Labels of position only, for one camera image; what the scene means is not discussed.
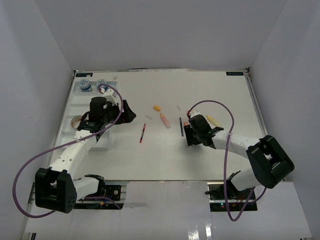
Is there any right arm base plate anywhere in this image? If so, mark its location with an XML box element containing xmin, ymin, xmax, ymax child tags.
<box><xmin>204</xmin><ymin>183</ymin><xmax>258</xmax><ymax>212</ymax></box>

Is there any red gel pen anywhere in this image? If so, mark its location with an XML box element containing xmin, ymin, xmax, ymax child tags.
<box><xmin>139</xmin><ymin>123</ymin><xmax>147</xmax><ymax>143</ymax></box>

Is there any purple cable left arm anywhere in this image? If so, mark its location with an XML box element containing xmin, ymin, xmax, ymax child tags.
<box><xmin>12</xmin><ymin>83</ymin><xmax>125</xmax><ymax>220</ymax></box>

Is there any black logo sticker right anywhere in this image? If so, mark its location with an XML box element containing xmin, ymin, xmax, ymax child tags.
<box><xmin>226</xmin><ymin>71</ymin><xmax>244</xmax><ymax>76</ymax></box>

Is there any large clear tape roll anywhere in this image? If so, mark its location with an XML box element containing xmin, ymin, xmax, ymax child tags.
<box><xmin>70</xmin><ymin>115</ymin><xmax>82</xmax><ymax>129</ymax></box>

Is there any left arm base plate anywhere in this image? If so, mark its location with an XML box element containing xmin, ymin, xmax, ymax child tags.
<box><xmin>74</xmin><ymin>184</ymin><xmax>126</xmax><ymax>210</ymax></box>

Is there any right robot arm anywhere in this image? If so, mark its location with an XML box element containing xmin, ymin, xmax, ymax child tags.
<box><xmin>183</xmin><ymin>111</ymin><xmax>295</xmax><ymax>200</ymax></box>

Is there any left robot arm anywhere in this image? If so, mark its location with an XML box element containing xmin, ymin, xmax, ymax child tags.
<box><xmin>35</xmin><ymin>84</ymin><xmax>136</xmax><ymax>214</ymax></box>

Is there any aluminium table rail right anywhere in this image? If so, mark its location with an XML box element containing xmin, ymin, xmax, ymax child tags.
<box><xmin>244</xmin><ymin>67</ymin><xmax>286</xmax><ymax>182</ymax></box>

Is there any yellow cap left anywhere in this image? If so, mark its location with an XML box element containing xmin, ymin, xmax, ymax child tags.
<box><xmin>153</xmin><ymin>105</ymin><xmax>161</xmax><ymax>112</ymax></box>

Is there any black logo sticker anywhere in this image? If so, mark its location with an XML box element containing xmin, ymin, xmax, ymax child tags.
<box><xmin>75</xmin><ymin>73</ymin><xmax>93</xmax><ymax>78</ymax></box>
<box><xmin>226</xmin><ymin>71</ymin><xmax>244</xmax><ymax>76</ymax></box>

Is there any black logo sticker left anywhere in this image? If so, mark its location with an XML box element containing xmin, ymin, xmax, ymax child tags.
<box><xmin>75</xmin><ymin>73</ymin><xmax>93</xmax><ymax>78</ymax></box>

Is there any white compartment tray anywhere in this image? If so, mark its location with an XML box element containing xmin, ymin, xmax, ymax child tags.
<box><xmin>55</xmin><ymin>81</ymin><xmax>113</xmax><ymax>151</ymax></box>

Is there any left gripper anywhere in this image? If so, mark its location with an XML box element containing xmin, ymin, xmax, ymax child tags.
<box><xmin>102</xmin><ymin>100</ymin><xmax>136</xmax><ymax>126</ymax></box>

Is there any purple gel pen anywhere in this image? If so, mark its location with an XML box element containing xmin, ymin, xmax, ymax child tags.
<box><xmin>179</xmin><ymin>117</ymin><xmax>184</xmax><ymax>137</ymax></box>

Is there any blue cleaning gel jar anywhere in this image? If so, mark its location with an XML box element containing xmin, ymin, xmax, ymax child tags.
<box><xmin>78</xmin><ymin>78</ymin><xmax>93</xmax><ymax>92</ymax></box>
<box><xmin>96</xmin><ymin>79</ymin><xmax>108</xmax><ymax>94</ymax></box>

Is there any pink highlighter uncapped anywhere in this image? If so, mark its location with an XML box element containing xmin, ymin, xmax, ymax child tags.
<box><xmin>159</xmin><ymin>113</ymin><xmax>171</xmax><ymax>129</ymax></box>

